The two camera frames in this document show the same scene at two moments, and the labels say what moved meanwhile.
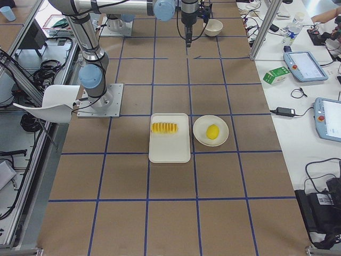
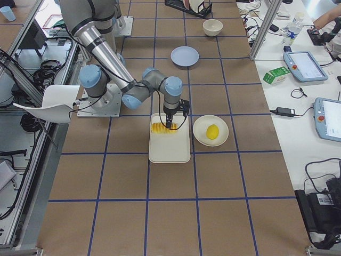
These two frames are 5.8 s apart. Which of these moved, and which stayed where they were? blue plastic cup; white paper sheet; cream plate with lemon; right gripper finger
Moved: right gripper finger
Stayed: blue plastic cup; cream plate with lemon; white paper sheet
